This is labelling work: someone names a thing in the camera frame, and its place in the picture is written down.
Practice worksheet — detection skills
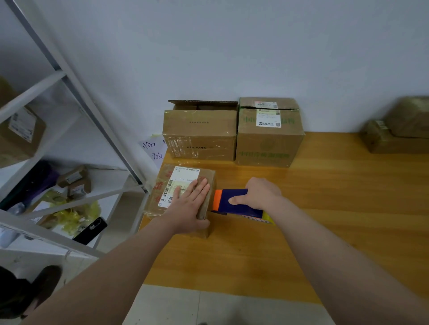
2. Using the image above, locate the person's left hand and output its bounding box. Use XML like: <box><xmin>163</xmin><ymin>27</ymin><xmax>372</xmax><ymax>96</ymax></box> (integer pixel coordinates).
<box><xmin>161</xmin><ymin>177</ymin><xmax>212</xmax><ymax>235</ymax></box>

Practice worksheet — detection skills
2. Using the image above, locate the person's right hand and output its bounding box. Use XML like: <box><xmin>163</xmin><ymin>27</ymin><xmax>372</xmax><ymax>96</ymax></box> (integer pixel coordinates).
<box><xmin>228</xmin><ymin>177</ymin><xmax>286</xmax><ymax>214</ymax></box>

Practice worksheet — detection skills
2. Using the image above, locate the blue orange tape dispenser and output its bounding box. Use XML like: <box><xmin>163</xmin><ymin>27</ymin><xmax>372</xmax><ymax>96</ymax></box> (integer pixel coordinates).
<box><xmin>212</xmin><ymin>188</ymin><xmax>274</xmax><ymax>225</ymax></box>

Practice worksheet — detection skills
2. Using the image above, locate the cube red-printed cardboard box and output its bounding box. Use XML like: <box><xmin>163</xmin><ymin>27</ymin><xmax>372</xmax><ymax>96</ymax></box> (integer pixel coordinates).
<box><xmin>144</xmin><ymin>165</ymin><xmax>217</xmax><ymax>238</ymax></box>

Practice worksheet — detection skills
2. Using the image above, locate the stack of cardboard boxes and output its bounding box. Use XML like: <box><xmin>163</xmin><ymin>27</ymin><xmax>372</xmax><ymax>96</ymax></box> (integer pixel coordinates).
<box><xmin>163</xmin><ymin>97</ymin><xmax>306</xmax><ymax>167</ymax></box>

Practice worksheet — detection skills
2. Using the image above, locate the box barcode label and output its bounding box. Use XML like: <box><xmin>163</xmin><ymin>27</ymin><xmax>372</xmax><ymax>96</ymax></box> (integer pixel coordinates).
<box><xmin>362</xmin><ymin>119</ymin><xmax>429</xmax><ymax>154</ymax></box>

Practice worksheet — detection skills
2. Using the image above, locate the small open-flap cardboard box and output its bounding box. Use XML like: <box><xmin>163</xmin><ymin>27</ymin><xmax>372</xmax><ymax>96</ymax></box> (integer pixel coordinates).
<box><xmin>385</xmin><ymin>96</ymin><xmax>429</xmax><ymax>139</ymax></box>

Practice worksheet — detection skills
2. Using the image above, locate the person's left forearm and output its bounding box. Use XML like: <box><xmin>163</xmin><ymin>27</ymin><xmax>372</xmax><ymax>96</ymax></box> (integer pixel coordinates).
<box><xmin>23</xmin><ymin>221</ymin><xmax>178</xmax><ymax>325</ymax></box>

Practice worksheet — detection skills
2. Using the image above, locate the person's right forearm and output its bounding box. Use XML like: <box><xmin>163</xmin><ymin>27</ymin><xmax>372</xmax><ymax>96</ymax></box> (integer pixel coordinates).
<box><xmin>268</xmin><ymin>197</ymin><xmax>429</xmax><ymax>325</ymax></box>

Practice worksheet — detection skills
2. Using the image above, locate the black mobile phone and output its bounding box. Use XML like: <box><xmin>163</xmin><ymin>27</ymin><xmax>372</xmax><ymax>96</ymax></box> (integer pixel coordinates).
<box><xmin>72</xmin><ymin>217</ymin><xmax>108</xmax><ymax>246</ymax></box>

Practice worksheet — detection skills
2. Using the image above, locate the wooden table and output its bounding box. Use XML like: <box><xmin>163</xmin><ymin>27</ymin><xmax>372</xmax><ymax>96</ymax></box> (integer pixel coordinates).
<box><xmin>139</xmin><ymin>132</ymin><xmax>429</xmax><ymax>304</ymax></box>

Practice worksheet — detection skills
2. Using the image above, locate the yellow plastic bag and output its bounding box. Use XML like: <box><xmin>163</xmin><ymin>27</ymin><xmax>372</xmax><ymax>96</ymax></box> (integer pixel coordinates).
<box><xmin>43</xmin><ymin>197</ymin><xmax>101</xmax><ymax>235</ymax></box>

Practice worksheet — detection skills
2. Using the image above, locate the small open carton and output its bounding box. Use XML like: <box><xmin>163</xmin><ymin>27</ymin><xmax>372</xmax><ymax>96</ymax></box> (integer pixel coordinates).
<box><xmin>57</xmin><ymin>165</ymin><xmax>91</xmax><ymax>196</ymax></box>

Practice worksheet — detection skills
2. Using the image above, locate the dark blue bag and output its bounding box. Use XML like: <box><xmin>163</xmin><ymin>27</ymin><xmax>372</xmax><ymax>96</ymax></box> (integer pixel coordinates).
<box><xmin>0</xmin><ymin>159</ymin><xmax>60</xmax><ymax>210</ymax></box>

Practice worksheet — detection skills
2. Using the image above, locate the large worn shelf carton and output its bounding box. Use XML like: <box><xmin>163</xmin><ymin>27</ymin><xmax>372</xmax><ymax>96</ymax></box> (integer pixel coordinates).
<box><xmin>0</xmin><ymin>77</ymin><xmax>46</xmax><ymax>168</ymax></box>

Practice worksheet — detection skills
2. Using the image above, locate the grey metal shelf rack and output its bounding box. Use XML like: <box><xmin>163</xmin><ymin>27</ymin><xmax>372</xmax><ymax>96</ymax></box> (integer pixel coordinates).
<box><xmin>0</xmin><ymin>0</ymin><xmax>148</xmax><ymax>260</ymax></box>

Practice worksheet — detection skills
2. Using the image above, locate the white paper wall sign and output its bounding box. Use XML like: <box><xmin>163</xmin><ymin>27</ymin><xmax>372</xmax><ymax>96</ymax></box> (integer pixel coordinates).
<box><xmin>139</xmin><ymin>136</ymin><xmax>168</xmax><ymax>168</ymax></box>

